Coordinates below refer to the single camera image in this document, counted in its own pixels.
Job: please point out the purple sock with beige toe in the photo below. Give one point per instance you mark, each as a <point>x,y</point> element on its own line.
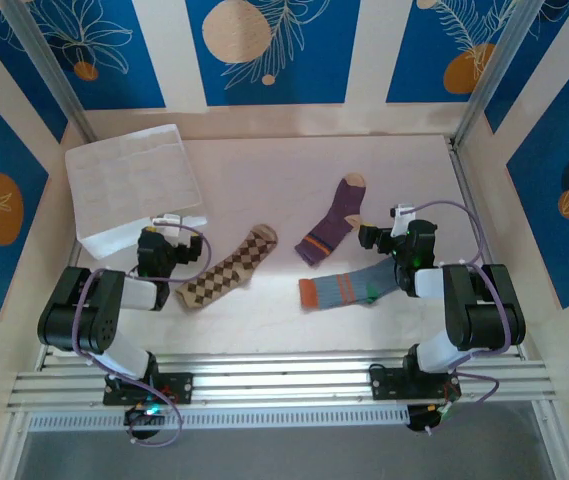
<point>339,210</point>

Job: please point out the beige brown argyle sock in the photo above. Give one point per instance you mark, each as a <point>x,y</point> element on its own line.
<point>224,270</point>

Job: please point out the grey-blue sock with orange cuff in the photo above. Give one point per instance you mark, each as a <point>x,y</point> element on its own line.
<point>339,290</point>

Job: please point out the clear plastic compartment box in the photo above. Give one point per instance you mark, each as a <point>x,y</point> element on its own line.
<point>129,185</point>

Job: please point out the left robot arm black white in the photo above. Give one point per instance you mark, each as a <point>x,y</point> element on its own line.
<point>89,310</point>

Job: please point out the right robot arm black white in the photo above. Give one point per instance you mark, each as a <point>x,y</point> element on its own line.
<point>484,310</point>

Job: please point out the black controller module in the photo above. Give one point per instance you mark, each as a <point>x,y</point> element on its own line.
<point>421,419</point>
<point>139,419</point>

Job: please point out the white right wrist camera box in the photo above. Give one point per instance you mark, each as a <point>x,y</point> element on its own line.
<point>403,217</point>

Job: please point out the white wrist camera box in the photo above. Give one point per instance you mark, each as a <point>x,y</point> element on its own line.
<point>168,219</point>
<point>403,217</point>

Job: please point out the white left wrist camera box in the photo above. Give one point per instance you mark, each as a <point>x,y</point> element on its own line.
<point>168,219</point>

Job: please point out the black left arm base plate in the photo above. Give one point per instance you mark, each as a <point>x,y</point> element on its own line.
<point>179,387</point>

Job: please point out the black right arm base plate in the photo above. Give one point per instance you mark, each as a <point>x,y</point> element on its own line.
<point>384,385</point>

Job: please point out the aluminium rail frame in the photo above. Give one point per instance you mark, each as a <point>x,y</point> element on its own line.
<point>284,380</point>

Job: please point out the aluminium corner post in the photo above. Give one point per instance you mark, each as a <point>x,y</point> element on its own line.
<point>51,65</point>
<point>496,65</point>

